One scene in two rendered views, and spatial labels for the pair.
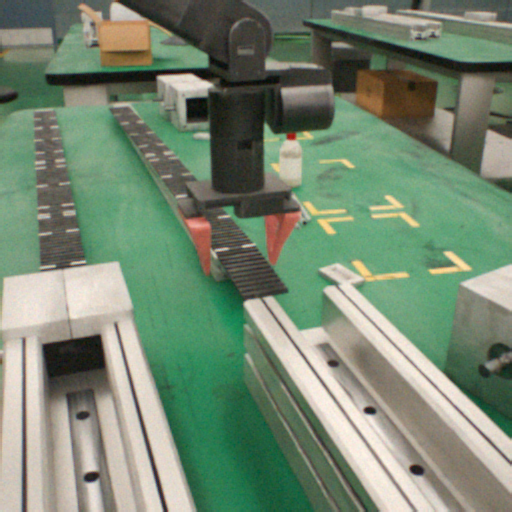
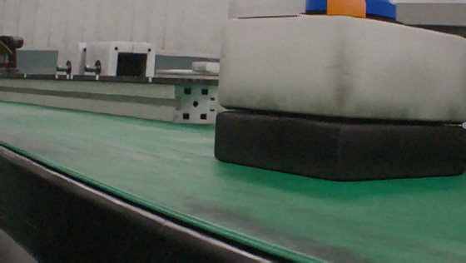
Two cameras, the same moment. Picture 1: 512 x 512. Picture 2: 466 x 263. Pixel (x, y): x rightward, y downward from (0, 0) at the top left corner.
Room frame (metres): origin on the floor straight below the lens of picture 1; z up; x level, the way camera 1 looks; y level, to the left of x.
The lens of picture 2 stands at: (-0.10, 0.37, 0.81)
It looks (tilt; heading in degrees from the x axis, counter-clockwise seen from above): 3 degrees down; 344
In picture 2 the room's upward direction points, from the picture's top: 3 degrees clockwise
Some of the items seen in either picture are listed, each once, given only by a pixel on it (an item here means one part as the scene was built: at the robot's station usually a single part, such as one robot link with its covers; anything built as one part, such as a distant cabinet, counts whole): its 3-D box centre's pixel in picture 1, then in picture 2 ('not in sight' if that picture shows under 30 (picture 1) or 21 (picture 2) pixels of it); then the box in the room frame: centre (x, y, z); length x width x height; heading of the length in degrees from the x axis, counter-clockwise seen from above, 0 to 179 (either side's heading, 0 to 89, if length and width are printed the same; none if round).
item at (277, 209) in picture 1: (260, 227); not in sight; (0.63, 0.00, 0.85); 0.07 x 0.07 x 0.09; 19
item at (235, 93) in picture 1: (242, 110); not in sight; (0.63, 0.02, 0.98); 0.07 x 0.06 x 0.07; 109
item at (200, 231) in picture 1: (216, 234); not in sight; (0.62, 0.05, 0.85); 0.07 x 0.07 x 0.09; 19
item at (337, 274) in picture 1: (340, 276); not in sight; (0.64, -0.10, 0.78); 0.05 x 0.03 x 0.01; 32
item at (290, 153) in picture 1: (290, 151); not in sight; (0.99, -0.05, 0.84); 0.04 x 0.04 x 0.12
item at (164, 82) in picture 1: (175, 97); (81, 69); (1.54, 0.21, 0.83); 0.11 x 0.10 x 0.10; 110
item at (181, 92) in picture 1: (188, 106); (112, 69); (1.43, 0.16, 0.83); 0.11 x 0.10 x 0.10; 108
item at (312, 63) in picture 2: not in sight; (363, 94); (0.24, 0.22, 0.81); 0.10 x 0.08 x 0.06; 109
